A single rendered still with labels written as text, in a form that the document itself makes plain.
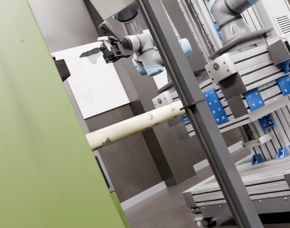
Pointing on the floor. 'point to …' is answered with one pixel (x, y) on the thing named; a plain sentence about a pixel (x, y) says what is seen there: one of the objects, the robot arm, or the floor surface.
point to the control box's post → (201, 115)
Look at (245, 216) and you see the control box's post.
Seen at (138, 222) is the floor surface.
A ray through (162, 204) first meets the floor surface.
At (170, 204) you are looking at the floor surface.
